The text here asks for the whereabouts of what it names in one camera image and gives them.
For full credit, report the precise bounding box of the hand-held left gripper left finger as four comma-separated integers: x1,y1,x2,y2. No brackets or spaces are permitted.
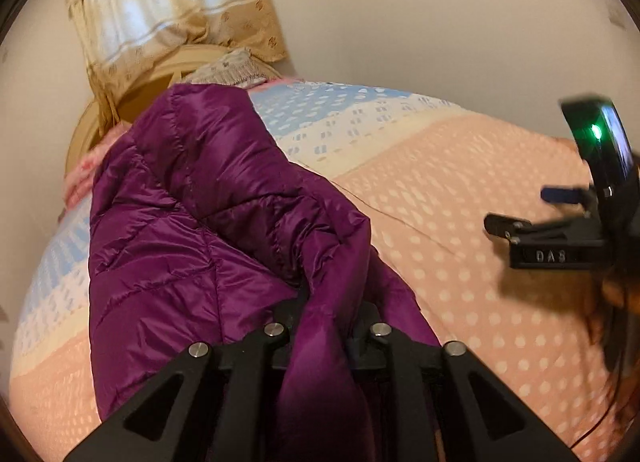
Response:
64,291,310,462

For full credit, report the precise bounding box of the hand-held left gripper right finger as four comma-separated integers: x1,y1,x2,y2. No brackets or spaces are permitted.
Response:
346,301,582,462

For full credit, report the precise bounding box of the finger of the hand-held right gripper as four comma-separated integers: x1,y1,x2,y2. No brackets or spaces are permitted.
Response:
483,213,607,247
541,185,597,205

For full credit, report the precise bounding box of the purple puffer jacket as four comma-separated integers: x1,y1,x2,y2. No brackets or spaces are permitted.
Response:
87,83,443,462

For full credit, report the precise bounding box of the person's right forearm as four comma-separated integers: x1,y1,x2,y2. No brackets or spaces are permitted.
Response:
586,271,640,443

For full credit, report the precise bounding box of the bed with patterned bedspread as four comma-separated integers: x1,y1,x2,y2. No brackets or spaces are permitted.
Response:
10,76,632,462

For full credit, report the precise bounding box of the pink pillow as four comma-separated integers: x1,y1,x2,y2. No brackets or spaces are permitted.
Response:
62,134,132,207

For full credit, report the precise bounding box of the grey patterned pillow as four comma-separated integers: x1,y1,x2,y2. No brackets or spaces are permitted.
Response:
187,47,274,89

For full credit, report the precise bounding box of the cream wooden headboard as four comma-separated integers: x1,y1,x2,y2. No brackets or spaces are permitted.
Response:
65,44,282,177

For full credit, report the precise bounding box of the beige patterned window curtain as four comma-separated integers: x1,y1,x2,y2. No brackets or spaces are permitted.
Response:
64,0,289,98

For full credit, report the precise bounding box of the black cable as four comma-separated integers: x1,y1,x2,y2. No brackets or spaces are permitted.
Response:
572,287,632,450

